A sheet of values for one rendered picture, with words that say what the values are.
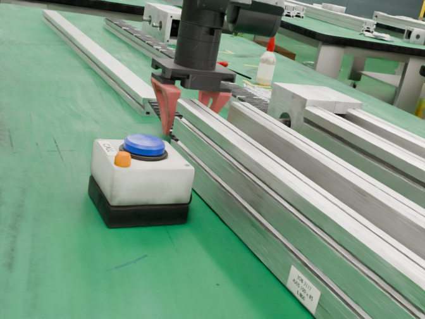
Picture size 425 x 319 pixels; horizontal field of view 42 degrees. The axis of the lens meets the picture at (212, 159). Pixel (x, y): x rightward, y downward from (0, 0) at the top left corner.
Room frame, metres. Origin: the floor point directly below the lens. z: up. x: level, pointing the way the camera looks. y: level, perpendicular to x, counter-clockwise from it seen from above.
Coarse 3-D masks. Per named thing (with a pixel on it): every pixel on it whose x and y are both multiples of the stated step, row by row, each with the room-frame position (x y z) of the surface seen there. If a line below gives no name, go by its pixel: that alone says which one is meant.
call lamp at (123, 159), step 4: (120, 152) 0.46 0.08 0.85; (124, 152) 0.46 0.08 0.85; (116, 156) 0.46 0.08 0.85; (120, 156) 0.45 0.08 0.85; (124, 156) 0.45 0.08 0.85; (128, 156) 0.46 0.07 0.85; (116, 160) 0.45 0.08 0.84; (120, 160) 0.45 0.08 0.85; (124, 160) 0.45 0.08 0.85; (128, 160) 0.46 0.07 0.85; (116, 164) 0.45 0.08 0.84; (120, 164) 0.45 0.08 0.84; (124, 164) 0.45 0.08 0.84; (128, 164) 0.46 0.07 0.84
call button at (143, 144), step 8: (128, 136) 0.50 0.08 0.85; (136, 136) 0.50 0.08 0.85; (144, 136) 0.51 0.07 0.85; (152, 136) 0.52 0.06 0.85; (128, 144) 0.49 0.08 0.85; (136, 144) 0.48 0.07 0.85; (144, 144) 0.49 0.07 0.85; (152, 144) 0.49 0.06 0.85; (160, 144) 0.49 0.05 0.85; (136, 152) 0.48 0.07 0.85; (144, 152) 0.48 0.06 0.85; (152, 152) 0.48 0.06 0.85; (160, 152) 0.49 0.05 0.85
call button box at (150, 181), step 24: (96, 144) 0.50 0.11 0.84; (120, 144) 0.51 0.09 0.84; (168, 144) 0.54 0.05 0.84; (96, 168) 0.49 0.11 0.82; (120, 168) 0.45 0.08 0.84; (144, 168) 0.46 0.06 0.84; (168, 168) 0.47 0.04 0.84; (192, 168) 0.48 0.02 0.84; (96, 192) 0.49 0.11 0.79; (120, 192) 0.45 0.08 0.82; (144, 192) 0.46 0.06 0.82; (168, 192) 0.47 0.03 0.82; (120, 216) 0.45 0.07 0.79; (144, 216) 0.46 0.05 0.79; (168, 216) 0.47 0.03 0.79
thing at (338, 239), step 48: (192, 144) 0.59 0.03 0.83; (240, 144) 0.51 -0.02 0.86; (288, 144) 0.56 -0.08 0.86; (240, 192) 0.49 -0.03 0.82; (288, 192) 0.42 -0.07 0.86; (336, 192) 0.48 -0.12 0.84; (384, 192) 0.44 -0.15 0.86; (288, 240) 0.41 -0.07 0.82; (336, 240) 0.36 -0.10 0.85; (384, 240) 0.35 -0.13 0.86; (288, 288) 0.40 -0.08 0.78; (336, 288) 0.37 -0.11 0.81; (384, 288) 0.33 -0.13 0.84
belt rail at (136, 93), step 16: (48, 16) 1.58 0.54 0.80; (64, 32) 1.38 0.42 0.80; (80, 32) 1.37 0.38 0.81; (80, 48) 1.21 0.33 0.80; (96, 48) 1.19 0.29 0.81; (96, 64) 1.11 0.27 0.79; (112, 64) 1.05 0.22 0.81; (112, 80) 0.99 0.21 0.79; (128, 80) 0.93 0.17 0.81; (128, 96) 0.90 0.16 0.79; (144, 96) 0.84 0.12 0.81; (144, 112) 0.84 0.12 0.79
